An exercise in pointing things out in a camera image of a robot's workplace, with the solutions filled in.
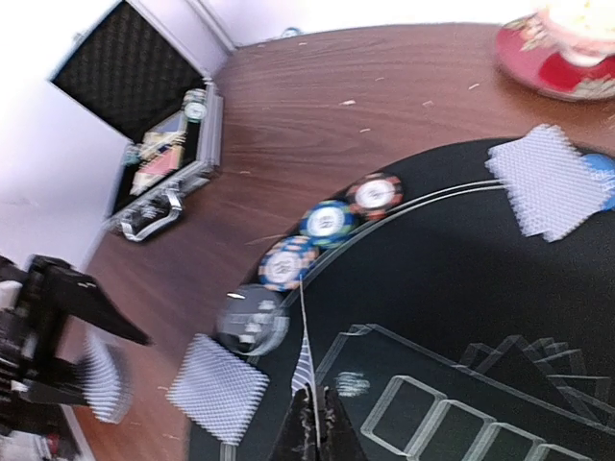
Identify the dark red saucer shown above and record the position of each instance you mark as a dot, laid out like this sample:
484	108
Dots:
529	56

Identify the red white patterned bowl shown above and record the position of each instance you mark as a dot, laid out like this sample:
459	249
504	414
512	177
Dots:
583	31

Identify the single teal chip by wall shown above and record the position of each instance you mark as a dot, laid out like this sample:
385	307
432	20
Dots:
290	32

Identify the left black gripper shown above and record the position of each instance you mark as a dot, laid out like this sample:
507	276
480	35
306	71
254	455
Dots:
37	303

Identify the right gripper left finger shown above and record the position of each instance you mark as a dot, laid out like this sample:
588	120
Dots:
297	438

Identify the blue cream chips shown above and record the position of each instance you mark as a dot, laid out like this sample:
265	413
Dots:
288	261

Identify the green chips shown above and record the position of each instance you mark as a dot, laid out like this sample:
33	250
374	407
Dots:
328	224

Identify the blue small blind button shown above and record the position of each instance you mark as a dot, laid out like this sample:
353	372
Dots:
603	171

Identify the aluminium poker case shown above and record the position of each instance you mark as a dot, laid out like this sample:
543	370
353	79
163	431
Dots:
132	74

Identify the single grey playing card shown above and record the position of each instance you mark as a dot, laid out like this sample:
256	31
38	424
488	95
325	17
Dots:
549	186

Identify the grey playing card deck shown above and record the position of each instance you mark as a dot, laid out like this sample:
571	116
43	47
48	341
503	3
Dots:
105	378

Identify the blue patterned card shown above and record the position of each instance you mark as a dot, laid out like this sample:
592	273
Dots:
304	375

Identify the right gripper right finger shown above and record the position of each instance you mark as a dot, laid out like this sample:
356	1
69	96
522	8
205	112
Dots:
338	440

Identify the orange black chips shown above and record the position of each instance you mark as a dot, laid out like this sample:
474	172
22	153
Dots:
374	195

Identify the mixed chip stack in case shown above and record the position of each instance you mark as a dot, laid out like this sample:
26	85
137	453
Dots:
195	105

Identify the black round poker mat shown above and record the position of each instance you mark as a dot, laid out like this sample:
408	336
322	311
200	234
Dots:
449	335

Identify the grey dealer button disc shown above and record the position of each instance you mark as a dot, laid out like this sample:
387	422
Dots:
254	322

